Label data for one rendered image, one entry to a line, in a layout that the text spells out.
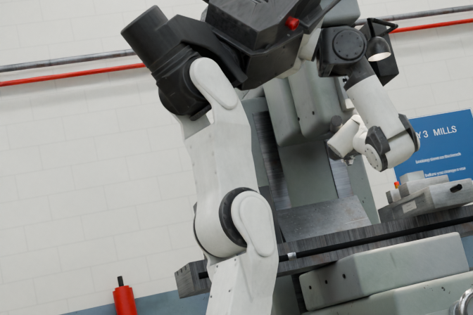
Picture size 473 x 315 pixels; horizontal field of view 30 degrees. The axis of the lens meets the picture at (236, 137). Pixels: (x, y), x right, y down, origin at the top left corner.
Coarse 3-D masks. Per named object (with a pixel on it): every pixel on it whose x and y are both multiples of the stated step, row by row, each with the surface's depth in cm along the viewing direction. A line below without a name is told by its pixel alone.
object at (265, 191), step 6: (258, 186) 268; (264, 186) 265; (264, 192) 265; (270, 198) 265; (270, 204) 264; (276, 216) 264; (276, 222) 263; (276, 228) 263; (276, 234) 262; (276, 240) 262; (204, 258) 267
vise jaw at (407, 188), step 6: (420, 180) 273; (426, 180) 273; (432, 180) 274; (438, 180) 275; (444, 180) 275; (402, 186) 274; (408, 186) 271; (414, 186) 272; (420, 186) 272; (426, 186) 273; (402, 192) 274; (408, 192) 271; (414, 192) 271
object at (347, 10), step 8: (328, 0) 278; (344, 0) 279; (352, 0) 280; (336, 8) 278; (344, 8) 278; (352, 8) 279; (328, 16) 276; (336, 16) 277; (344, 16) 278; (352, 16) 279; (328, 24) 279; (336, 24) 281; (344, 24) 283; (352, 24) 285
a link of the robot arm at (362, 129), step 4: (356, 116) 255; (356, 120) 253; (360, 120) 252; (360, 124) 250; (364, 124) 249; (360, 128) 249; (364, 128) 247; (360, 132) 247; (364, 132) 247; (356, 136) 247; (356, 140) 246; (356, 144) 246; (356, 148) 247
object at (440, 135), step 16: (448, 112) 776; (464, 112) 780; (416, 128) 764; (432, 128) 768; (448, 128) 772; (464, 128) 776; (432, 144) 764; (448, 144) 768; (464, 144) 771; (416, 160) 756; (432, 160) 760; (448, 160) 763; (464, 160) 767; (432, 176) 755; (448, 176) 759; (464, 176) 763
